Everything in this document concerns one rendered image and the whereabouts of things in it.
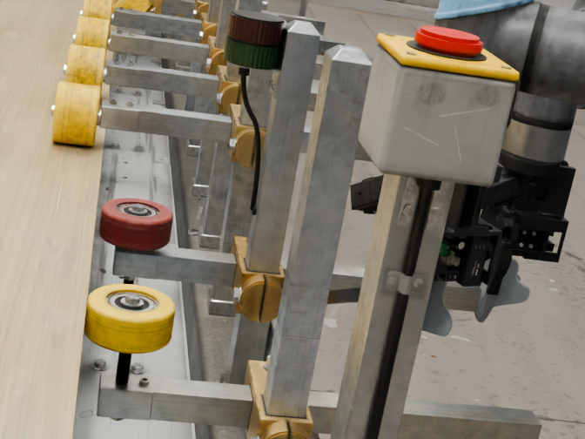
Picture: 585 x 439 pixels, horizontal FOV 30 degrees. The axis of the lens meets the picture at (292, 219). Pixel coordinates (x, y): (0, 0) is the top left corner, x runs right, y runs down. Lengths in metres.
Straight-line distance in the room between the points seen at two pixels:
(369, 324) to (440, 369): 2.47
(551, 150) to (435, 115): 0.65
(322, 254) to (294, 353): 0.10
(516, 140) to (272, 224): 0.29
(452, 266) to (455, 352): 2.31
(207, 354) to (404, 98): 0.82
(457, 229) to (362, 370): 0.28
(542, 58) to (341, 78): 0.16
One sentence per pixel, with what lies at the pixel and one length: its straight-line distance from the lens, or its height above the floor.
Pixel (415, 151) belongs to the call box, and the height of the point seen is 1.17.
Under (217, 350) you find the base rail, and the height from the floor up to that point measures 0.70.
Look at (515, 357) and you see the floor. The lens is 3.35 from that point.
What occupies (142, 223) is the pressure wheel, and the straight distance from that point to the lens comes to 1.20.
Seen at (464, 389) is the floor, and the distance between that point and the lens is 3.07.
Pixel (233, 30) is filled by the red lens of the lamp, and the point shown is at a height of 1.13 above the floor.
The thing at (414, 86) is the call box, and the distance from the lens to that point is 0.62.
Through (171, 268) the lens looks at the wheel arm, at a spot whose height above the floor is 0.85.
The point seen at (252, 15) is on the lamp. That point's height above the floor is 1.15.
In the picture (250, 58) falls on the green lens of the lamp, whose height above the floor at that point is 1.11.
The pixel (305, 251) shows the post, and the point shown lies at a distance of 0.94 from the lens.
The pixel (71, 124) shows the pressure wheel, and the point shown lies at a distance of 1.43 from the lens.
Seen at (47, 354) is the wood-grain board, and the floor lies 0.90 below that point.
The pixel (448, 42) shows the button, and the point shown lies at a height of 1.23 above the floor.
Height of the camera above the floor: 1.32
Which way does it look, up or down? 19 degrees down
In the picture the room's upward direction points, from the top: 10 degrees clockwise
